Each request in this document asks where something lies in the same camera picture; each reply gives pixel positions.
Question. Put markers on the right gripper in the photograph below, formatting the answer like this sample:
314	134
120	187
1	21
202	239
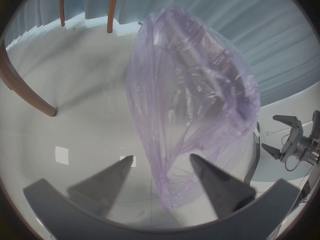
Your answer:
293	144

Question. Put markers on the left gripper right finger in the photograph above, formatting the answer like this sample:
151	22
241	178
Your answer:
220	189

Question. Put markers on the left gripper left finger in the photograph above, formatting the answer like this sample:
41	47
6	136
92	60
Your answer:
105	184

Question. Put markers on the purple plastic bag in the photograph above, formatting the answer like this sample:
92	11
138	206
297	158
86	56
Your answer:
180	124

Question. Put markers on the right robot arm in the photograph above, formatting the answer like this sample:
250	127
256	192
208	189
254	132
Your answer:
315	151

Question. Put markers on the pale blue curtain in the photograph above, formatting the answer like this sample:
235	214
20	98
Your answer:
250	34

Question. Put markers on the white cushioned wooden chair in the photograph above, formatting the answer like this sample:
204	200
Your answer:
25	91

